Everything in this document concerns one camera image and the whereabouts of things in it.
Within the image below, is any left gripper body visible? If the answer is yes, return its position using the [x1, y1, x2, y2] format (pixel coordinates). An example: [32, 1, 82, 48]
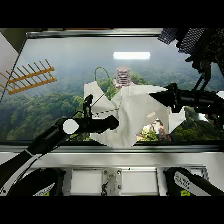
[94, 115, 120, 133]

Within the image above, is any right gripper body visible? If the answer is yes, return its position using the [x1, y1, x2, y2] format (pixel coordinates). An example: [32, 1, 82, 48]
[149, 82, 183, 113]

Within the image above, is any white shirt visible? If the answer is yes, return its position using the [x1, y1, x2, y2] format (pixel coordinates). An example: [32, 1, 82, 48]
[82, 80, 187, 150]

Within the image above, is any heap of clothes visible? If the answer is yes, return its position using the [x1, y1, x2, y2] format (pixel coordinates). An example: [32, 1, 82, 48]
[157, 28, 224, 78]

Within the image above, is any wooden peg rack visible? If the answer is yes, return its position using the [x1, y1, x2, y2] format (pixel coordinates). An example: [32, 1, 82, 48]
[0, 58, 58, 96]

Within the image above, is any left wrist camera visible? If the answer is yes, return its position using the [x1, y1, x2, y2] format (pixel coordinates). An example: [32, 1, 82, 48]
[82, 94, 95, 120]

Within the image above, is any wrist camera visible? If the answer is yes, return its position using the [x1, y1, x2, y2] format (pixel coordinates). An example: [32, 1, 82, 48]
[192, 61, 213, 92]
[82, 94, 95, 120]

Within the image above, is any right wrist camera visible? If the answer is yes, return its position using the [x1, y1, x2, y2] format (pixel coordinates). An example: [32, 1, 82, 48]
[192, 61, 213, 92]

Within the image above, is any silver frame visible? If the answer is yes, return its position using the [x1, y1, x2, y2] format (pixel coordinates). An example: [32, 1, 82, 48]
[0, 29, 224, 197]

